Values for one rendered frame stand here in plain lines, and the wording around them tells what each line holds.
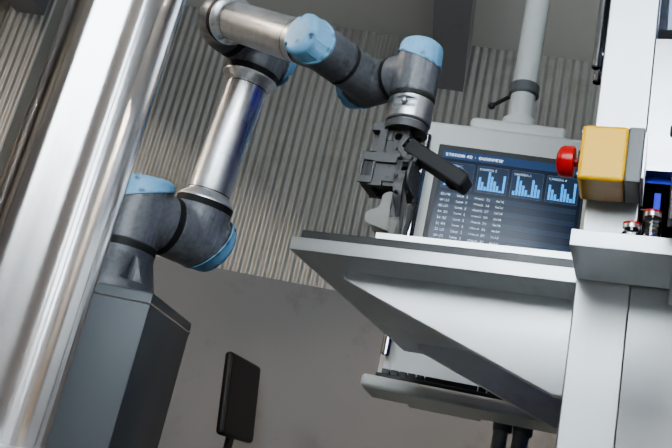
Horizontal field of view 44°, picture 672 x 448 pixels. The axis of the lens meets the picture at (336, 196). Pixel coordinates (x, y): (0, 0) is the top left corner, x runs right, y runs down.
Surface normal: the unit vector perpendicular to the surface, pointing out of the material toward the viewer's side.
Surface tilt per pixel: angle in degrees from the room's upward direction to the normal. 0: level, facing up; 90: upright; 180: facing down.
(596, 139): 90
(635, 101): 90
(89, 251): 90
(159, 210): 88
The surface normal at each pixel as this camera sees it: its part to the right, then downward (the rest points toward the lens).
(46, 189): 0.17, -0.29
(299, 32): -0.67, -0.37
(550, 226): -0.15, -0.36
